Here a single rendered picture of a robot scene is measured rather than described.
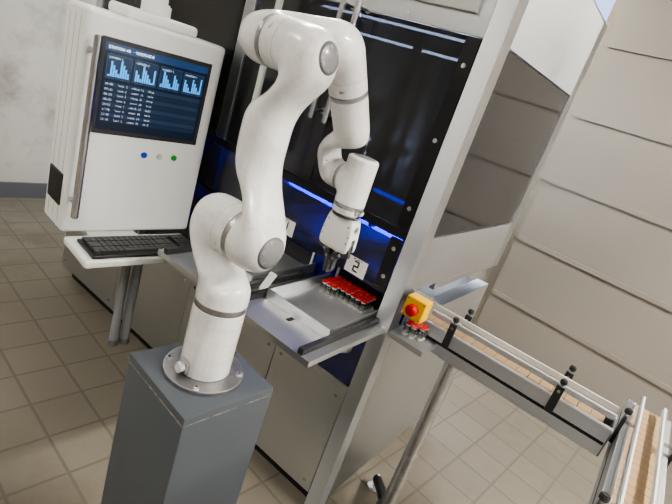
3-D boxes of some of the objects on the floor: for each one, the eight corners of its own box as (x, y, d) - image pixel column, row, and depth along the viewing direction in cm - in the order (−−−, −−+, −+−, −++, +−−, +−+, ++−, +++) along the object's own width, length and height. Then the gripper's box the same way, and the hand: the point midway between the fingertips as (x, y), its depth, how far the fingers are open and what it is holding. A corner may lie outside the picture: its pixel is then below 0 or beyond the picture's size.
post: (311, 500, 200) (536, -73, 130) (322, 511, 197) (558, -71, 128) (301, 509, 195) (529, -84, 125) (312, 519, 192) (552, -82, 122)
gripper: (318, 200, 134) (299, 260, 140) (360, 222, 126) (339, 284, 133) (334, 200, 140) (316, 257, 146) (376, 221, 133) (354, 280, 139)
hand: (329, 264), depth 139 cm, fingers closed
